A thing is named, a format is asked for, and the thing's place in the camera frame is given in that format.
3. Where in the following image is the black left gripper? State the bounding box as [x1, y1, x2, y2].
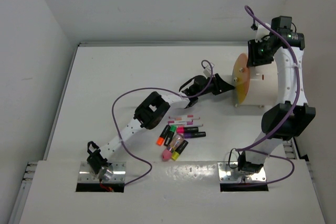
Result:
[196, 73, 234, 97]

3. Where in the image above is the purple black highlighter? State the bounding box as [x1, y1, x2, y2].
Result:
[183, 132, 206, 139]

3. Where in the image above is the orange black highlighter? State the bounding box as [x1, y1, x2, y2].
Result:
[156, 125, 171, 146]

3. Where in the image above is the green drawer with gold knob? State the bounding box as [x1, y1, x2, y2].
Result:
[234, 77, 250, 105]

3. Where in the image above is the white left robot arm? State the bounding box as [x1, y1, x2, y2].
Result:
[87, 73, 234, 182]

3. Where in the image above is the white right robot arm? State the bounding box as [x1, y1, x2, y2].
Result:
[237, 16, 316, 174]

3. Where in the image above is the yellow drawer with gold knob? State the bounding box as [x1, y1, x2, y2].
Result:
[233, 53, 250, 82]

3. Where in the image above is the white cylindrical drawer organizer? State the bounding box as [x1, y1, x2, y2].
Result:
[233, 63, 278, 106]

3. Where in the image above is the white pen magenta cap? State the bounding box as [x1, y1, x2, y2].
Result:
[168, 120, 193, 125]

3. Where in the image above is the white pen orange band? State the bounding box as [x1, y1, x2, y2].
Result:
[169, 114, 200, 121]

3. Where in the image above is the pink black highlighter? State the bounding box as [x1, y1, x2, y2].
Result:
[176, 127, 199, 134]

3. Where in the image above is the green black highlighter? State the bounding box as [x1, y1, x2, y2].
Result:
[164, 125, 176, 146]

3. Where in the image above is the yellow black highlighter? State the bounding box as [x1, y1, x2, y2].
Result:
[171, 140, 188, 161]

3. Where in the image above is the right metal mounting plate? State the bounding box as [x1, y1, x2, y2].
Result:
[217, 162, 267, 184]

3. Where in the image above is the metal mounting plate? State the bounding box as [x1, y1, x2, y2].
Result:
[217, 162, 267, 184]
[77, 162, 126, 184]

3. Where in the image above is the pink capped clip tube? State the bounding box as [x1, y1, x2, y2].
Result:
[162, 134, 184, 162]

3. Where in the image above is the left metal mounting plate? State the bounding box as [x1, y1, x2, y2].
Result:
[77, 162, 126, 184]

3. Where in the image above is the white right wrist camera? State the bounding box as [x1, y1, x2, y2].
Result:
[251, 23, 270, 42]

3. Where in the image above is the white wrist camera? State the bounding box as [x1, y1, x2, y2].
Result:
[251, 23, 270, 42]
[203, 63, 214, 78]

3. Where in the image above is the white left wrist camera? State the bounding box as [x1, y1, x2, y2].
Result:
[203, 63, 214, 78]

